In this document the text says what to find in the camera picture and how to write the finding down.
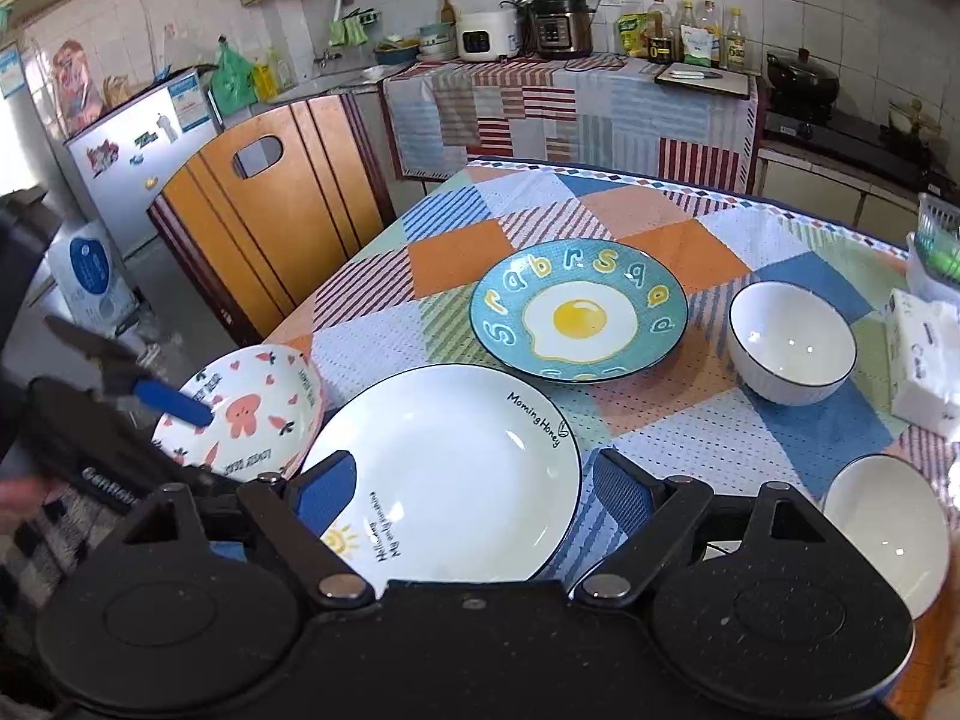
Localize pink rabbit patterned plate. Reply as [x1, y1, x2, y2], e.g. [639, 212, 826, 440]
[153, 344, 324, 483]

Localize large white sun plate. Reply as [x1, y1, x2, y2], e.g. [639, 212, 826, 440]
[301, 364, 581, 590]

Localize teal fried egg plate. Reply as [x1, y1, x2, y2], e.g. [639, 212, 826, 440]
[469, 239, 688, 383]

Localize white bowl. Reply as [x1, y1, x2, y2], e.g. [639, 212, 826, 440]
[820, 454, 950, 619]
[727, 281, 857, 406]

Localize checkered sleeve forearm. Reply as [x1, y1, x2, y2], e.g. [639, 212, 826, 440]
[0, 475, 114, 706]

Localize stacked bowls on counter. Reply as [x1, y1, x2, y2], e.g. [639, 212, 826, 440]
[418, 21, 459, 62]

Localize colourful patchwork tablecloth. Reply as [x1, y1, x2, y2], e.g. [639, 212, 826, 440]
[262, 157, 960, 720]

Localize wooden chair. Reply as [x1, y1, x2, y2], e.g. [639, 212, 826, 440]
[146, 93, 395, 346]

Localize white refrigerator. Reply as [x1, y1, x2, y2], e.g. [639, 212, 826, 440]
[65, 65, 221, 259]

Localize green plastic bag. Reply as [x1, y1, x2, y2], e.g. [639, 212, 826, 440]
[210, 36, 257, 119]

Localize white tissue pack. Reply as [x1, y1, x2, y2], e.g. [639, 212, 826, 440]
[885, 289, 960, 444]

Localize striped counter cloth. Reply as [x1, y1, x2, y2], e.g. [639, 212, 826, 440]
[382, 54, 760, 193]

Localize black gas stove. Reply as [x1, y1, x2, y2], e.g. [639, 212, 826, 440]
[763, 110, 958, 203]

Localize black wok with lid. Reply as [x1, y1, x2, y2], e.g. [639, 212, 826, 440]
[766, 47, 839, 121]

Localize oil bottle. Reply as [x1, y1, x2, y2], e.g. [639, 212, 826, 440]
[724, 7, 747, 73]

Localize small pot on stove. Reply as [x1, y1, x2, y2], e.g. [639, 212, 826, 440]
[889, 98, 940, 145]

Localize black pressure cooker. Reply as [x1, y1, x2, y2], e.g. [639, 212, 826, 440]
[529, 0, 594, 60]

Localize white rice cooker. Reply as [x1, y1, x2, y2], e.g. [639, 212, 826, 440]
[455, 8, 521, 62]

